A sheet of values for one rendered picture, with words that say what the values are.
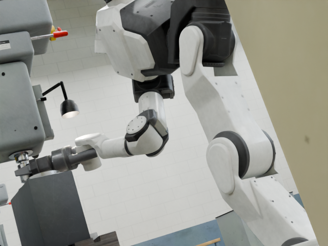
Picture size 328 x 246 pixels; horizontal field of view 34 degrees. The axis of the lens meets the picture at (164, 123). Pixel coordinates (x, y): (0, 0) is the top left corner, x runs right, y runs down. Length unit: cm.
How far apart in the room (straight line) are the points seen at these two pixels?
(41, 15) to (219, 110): 84
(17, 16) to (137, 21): 53
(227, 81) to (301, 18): 140
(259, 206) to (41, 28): 106
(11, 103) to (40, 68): 737
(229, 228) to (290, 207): 494
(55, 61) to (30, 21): 735
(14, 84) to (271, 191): 98
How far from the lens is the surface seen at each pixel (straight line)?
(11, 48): 200
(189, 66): 155
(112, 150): 180
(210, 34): 155
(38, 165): 191
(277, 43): 20
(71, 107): 210
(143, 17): 169
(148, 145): 174
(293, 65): 19
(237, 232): 627
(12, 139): 189
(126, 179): 886
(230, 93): 156
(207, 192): 923
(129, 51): 176
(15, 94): 194
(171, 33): 165
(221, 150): 147
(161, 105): 184
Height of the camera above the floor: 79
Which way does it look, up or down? 14 degrees up
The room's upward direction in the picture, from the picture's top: 18 degrees counter-clockwise
